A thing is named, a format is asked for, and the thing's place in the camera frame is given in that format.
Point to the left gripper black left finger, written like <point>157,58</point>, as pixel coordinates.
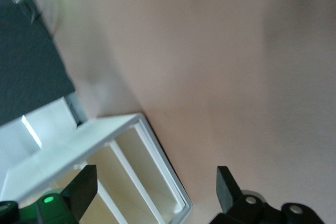
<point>78,195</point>

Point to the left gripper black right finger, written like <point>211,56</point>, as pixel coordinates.
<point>228,192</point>

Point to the white drawer cabinet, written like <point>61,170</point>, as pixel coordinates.
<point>65,145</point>

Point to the brown table cover sheet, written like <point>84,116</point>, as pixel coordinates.
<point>236,77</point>

